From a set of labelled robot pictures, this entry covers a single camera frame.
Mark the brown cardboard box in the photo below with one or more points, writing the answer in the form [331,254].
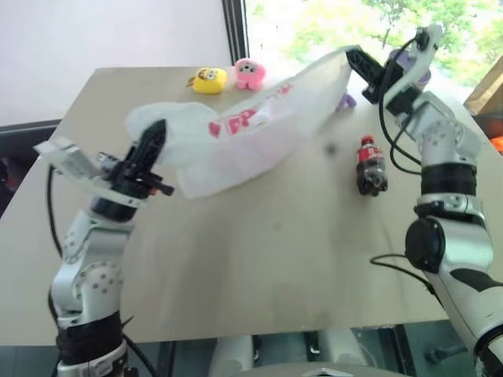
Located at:
[487,88]

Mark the dark window frame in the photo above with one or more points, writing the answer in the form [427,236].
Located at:
[236,27]

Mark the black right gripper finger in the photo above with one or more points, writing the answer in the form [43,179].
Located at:
[359,64]
[371,55]

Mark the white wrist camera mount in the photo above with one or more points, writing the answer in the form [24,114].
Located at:
[70,159]
[412,76]

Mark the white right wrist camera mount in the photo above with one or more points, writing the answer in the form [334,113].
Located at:
[412,76]

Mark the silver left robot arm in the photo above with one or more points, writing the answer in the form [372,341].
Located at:
[86,275]

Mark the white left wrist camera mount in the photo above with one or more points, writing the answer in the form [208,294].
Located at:
[70,159]

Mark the white plastic bag red print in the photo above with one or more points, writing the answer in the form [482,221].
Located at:
[243,157]

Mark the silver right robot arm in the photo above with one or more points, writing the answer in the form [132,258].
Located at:
[448,145]

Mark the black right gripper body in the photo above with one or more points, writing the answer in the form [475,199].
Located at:
[378,87]

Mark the small cola bottle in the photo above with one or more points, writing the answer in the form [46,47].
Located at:
[371,165]

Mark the orange object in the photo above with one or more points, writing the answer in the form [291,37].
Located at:
[498,145]

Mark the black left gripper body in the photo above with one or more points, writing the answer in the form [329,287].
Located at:
[131,181]

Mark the yellow plush toy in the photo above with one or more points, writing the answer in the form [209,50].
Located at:
[208,81]

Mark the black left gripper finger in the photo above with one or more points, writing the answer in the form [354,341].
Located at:
[148,139]
[158,153]

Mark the pink plush toy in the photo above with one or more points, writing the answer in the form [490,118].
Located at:
[247,74]

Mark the purple plush toy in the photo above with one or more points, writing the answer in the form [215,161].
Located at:
[346,101]

